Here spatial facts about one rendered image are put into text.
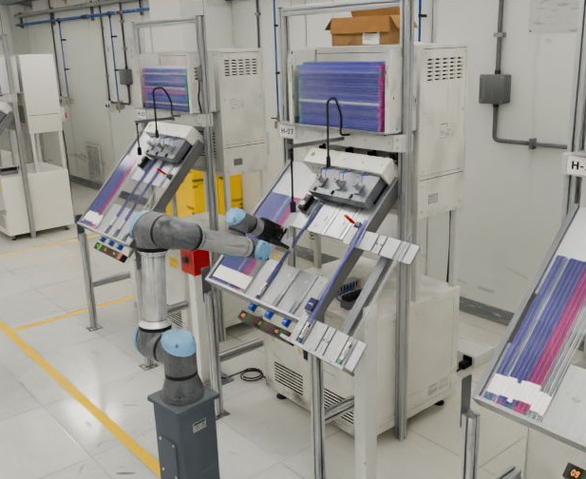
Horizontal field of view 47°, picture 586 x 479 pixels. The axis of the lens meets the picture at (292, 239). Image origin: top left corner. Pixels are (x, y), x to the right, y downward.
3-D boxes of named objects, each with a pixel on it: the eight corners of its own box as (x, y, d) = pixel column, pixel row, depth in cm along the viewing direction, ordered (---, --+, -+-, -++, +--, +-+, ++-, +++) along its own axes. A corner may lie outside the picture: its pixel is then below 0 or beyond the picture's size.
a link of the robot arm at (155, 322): (155, 369, 235) (151, 217, 223) (130, 357, 245) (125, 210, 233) (182, 359, 244) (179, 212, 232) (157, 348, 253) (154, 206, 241)
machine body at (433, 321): (363, 455, 293) (363, 324, 276) (266, 395, 345) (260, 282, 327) (455, 403, 332) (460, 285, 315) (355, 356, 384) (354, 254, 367)
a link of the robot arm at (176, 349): (178, 381, 228) (175, 344, 224) (154, 370, 236) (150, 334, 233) (205, 368, 236) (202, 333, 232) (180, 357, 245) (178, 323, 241)
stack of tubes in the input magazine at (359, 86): (381, 132, 265) (381, 62, 258) (297, 124, 303) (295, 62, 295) (402, 128, 273) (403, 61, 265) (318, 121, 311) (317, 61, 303)
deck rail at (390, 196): (312, 331, 257) (304, 323, 253) (310, 330, 259) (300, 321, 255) (405, 186, 275) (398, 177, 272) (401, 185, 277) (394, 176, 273)
